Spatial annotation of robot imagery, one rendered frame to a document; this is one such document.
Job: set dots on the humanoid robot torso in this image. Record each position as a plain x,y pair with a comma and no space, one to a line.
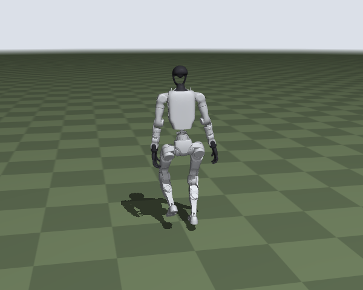
181,115

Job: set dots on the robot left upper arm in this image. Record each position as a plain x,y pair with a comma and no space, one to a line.
159,109

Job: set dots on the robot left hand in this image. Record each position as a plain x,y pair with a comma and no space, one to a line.
154,156

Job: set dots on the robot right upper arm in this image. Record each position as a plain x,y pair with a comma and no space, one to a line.
200,98

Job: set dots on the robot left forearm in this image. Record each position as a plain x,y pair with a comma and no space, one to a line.
155,136

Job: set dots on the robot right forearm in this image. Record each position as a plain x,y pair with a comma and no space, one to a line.
209,132

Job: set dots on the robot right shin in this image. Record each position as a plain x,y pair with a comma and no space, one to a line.
193,197

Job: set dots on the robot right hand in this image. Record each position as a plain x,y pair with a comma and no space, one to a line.
215,153

